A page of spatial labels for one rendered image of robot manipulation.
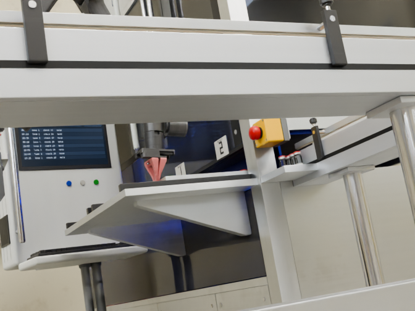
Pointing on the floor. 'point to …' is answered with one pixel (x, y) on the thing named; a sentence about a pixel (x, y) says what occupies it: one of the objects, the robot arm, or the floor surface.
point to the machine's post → (267, 198)
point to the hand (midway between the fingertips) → (156, 182)
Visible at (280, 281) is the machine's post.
